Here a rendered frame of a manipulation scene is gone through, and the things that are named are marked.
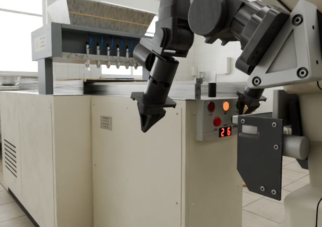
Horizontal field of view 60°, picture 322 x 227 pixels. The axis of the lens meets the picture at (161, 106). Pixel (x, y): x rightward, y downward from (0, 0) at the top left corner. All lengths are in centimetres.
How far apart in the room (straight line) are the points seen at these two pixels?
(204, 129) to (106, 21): 93
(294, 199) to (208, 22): 38
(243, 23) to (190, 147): 56
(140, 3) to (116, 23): 407
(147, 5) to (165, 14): 519
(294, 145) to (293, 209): 13
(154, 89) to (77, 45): 96
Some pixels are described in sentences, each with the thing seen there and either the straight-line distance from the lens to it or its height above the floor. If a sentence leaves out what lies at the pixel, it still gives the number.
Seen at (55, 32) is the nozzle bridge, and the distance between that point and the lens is 143.
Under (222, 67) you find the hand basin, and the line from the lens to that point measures 588.
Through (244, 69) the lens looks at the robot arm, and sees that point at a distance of 100.
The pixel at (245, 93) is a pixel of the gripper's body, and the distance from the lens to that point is 99.
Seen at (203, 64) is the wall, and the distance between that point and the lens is 636.
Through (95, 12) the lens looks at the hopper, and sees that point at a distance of 159.
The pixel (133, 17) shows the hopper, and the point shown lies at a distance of 171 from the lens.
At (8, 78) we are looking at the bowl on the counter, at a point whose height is 98.
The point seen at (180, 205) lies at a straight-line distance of 101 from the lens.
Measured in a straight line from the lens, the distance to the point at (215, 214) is 113.
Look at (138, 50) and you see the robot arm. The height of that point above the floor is 97.
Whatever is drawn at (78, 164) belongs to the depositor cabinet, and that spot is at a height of 49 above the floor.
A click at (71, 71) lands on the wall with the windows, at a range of 480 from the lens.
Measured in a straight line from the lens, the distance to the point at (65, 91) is 168.
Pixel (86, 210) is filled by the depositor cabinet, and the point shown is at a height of 23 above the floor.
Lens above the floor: 88
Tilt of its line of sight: 4 degrees down
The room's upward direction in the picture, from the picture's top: straight up
